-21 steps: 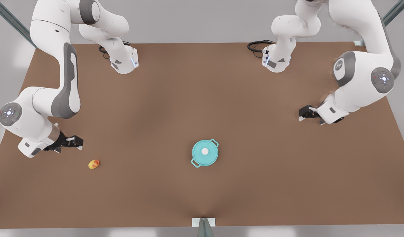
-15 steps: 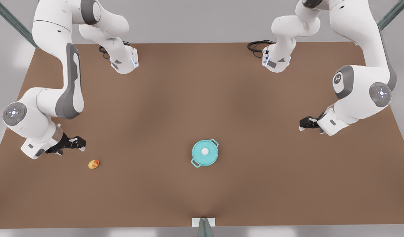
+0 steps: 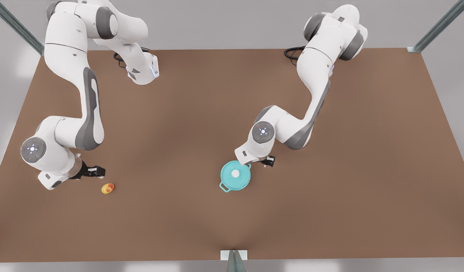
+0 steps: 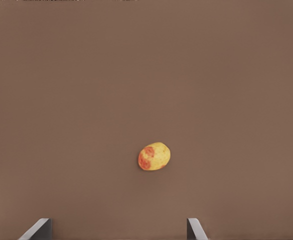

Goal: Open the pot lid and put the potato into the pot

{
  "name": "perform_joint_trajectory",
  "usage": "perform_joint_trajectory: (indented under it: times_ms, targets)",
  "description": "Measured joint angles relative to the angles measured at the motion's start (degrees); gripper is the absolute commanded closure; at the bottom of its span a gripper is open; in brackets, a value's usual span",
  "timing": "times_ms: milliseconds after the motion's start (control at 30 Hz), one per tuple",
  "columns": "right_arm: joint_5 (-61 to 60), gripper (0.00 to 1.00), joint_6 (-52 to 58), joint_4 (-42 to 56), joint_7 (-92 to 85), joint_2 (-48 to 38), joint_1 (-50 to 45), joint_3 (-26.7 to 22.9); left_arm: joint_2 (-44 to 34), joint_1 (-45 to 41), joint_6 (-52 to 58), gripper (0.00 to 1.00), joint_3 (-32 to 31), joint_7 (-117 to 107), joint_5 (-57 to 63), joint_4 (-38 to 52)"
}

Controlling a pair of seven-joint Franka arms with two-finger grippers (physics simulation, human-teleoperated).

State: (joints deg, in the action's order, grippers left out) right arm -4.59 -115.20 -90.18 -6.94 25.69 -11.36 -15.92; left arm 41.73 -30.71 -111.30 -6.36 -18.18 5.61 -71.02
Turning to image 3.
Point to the silver frame post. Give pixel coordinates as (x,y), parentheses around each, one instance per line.
(234,260)
(18,26)
(438,28)

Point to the teal pot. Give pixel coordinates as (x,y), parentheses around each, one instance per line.
(225,186)

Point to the yellow red potato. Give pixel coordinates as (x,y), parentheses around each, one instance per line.
(107,188)

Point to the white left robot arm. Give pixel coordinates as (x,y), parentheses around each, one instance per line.
(318,68)

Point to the teal lid with white knob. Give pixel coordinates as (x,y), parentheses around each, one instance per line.
(235,175)

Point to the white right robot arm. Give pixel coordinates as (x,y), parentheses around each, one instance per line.
(65,64)

